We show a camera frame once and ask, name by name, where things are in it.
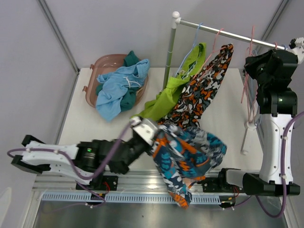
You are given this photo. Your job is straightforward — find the light blue hanger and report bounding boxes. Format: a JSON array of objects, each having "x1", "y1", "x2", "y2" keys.
[
  {"x1": 247, "y1": 49, "x2": 288, "y2": 117},
  {"x1": 175, "y1": 22, "x2": 203, "y2": 76}
]

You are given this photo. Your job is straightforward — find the teal green shorts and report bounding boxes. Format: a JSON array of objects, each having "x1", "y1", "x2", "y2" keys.
[{"x1": 95, "y1": 51, "x2": 140, "y2": 112}]

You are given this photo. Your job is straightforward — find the orange blue patterned shorts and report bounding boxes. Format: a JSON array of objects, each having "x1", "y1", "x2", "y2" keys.
[{"x1": 149, "y1": 124, "x2": 227, "y2": 209}]

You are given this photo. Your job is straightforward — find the light blue shorts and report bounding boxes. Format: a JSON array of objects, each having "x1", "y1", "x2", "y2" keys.
[{"x1": 95, "y1": 59, "x2": 150, "y2": 122}]

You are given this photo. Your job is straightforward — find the orange grey camouflage shorts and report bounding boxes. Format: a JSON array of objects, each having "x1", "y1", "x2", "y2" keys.
[{"x1": 158, "y1": 44, "x2": 234, "y2": 129}]

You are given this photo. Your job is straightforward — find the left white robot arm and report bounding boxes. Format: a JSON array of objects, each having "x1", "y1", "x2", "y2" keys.
[{"x1": 7, "y1": 133, "x2": 150, "y2": 190}]

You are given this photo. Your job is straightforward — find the lime green shorts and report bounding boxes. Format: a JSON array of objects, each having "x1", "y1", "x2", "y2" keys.
[{"x1": 134, "y1": 42, "x2": 207, "y2": 122}]

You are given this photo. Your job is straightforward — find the pink translucent plastic basin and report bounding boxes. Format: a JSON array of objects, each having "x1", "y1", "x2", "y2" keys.
[{"x1": 84, "y1": 54, "x2": 147, "y2": 108}]

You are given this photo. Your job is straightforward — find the metal clothes rack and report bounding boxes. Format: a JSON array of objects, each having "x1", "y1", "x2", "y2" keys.
[{"x1": 162, "y1": 10, "x2": 304, "y2": 155}]

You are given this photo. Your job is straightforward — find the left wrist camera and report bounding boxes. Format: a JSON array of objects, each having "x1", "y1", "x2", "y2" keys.
[{"x1": 130, "y1": 116, "x2": 158, "y2": 146}]

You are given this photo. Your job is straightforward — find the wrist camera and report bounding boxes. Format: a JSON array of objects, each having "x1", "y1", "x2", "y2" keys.
[
  {"x1": 285, "y1": 37, "x2": 304, "y2": 57},
  {"x1": 130, "y1": 116, "x2": 158, "y2": 146}
]

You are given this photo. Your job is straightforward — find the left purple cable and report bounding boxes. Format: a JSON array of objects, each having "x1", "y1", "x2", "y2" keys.
[{"x1": 7, "y1": 118, "x2": 141, "y2": 181}]

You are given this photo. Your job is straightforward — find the purple cable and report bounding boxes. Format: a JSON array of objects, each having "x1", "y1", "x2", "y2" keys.
[
  {"x1": 7, "y1": 118, "x2": 141, "y2": 181},
  {"x1": 255, "y1": 114, "x2": 304, "y2": 219}
]

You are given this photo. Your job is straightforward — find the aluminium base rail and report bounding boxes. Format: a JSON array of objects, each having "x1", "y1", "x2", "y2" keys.
[{"x1": 32, "y1": 168, "x2": 262, "y2": 193}]

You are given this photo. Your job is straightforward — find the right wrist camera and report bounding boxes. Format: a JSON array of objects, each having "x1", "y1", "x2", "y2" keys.
[{"x1": 285, "y1": 37, "x2": 304, "y2": 57}]

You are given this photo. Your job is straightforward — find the slotted cable duct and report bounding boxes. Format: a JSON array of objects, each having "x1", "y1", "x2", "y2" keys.
[{"x1": 41, "y1": 192, "x2": 221, "y2": 205}]

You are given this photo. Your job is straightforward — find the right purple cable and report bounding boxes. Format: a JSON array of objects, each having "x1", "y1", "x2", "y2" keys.
[{"x1": 255, "y1": 114, "x2": 304, "y2": 219}]

